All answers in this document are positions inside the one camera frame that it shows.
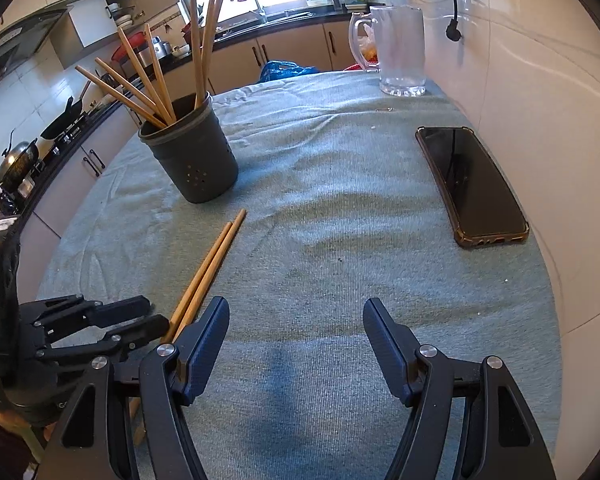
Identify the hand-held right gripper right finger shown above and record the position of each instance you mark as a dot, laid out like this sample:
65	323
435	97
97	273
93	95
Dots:
385	340

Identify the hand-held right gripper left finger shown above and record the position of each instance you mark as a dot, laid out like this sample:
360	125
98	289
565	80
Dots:
207	340

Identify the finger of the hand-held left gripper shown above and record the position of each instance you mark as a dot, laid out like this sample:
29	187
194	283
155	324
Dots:
145	327
125	307

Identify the tan bamboo chopstick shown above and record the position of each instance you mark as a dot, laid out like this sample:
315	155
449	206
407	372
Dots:
192	285

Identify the dark grey chopstick holder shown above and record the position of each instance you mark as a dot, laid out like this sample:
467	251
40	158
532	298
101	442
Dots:
195	160

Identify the bunch of wooden chopsticks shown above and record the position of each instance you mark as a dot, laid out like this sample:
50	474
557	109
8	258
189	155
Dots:
164	114

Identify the smartphone in brown case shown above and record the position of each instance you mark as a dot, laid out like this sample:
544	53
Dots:
472	185

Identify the black wok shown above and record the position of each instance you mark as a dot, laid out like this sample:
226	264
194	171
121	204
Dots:
62	120

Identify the red basin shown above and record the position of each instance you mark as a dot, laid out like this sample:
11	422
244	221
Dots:
129	42

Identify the grey range hood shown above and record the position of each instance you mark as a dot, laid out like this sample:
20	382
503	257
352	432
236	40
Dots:
15	40

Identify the blue plastic bag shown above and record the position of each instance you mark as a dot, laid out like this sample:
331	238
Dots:
285	70

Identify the clear glass pitcher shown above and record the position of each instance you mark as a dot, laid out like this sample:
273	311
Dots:
402	50

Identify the dish rack with bowls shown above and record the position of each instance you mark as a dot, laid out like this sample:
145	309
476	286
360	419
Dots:
122	12

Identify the beige kitchen base cabinets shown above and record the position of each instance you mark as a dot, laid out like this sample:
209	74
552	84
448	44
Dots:
300	50

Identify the black kitchen countertop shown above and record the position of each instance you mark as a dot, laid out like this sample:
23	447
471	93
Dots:
285	19

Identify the steel sink faucet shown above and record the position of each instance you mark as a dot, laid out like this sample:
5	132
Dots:
258	5

